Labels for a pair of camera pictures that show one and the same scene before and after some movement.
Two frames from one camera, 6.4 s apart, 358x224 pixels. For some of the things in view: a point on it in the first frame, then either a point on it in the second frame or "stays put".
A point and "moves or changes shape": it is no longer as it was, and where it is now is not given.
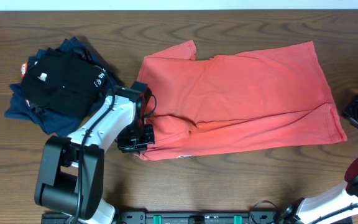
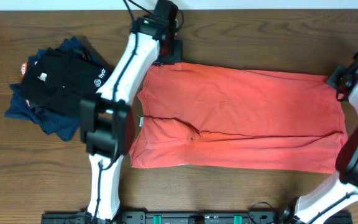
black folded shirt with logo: x=65 y=81 stays put
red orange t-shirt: x=276 y=97 moves or changes shape
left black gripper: x=125 y=146 to x=178 y=47
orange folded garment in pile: x=24 y=70 stays put
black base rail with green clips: x=143 y=217 stays put
